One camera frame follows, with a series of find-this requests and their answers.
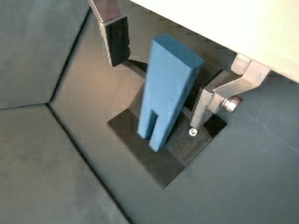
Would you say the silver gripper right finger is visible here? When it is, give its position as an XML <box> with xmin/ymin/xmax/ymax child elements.
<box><xmin>191</xmin><ymin>54</ymin><xmax>271</xmax><ymax>130</ymax></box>

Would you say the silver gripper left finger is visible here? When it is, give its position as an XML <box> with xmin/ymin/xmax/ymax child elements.
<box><xmin>89</xmin><ymin>0</ymin><xmax>131</xmax><ymax>67</ymax></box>

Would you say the light blue double-square object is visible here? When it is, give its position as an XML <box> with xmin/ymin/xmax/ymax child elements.
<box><xmin>138</xmin><ymin>34</ymin><xmax>205</xmax><ymax>151</ymax></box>

